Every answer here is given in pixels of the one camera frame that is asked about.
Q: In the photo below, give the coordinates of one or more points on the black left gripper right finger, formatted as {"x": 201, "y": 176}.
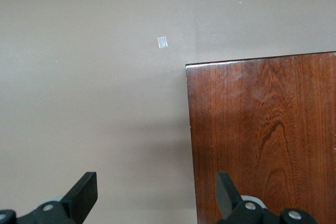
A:
{"x": 228, "y": 197}

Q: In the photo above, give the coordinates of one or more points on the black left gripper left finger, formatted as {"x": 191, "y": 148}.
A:
{"x": 84, "y": 195}

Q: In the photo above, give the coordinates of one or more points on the dark brown wooden cabinet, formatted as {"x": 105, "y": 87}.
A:
{"x": 262, "y": 129}

